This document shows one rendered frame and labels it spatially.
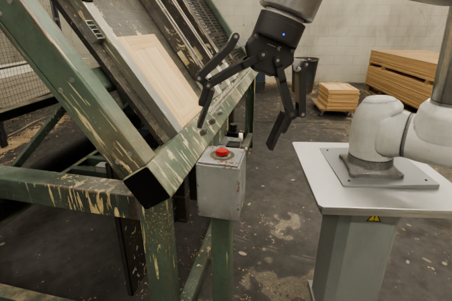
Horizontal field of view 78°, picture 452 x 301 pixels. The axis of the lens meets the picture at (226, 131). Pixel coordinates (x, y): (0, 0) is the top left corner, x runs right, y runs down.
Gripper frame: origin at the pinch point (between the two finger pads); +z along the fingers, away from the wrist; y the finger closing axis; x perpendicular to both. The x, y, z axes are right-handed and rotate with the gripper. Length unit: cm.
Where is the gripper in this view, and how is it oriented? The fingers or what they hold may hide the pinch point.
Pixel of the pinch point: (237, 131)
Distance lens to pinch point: 50.3
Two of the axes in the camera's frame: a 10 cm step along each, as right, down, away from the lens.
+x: 0.9, 3.6, -9.3
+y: -9.3, -2.9, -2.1
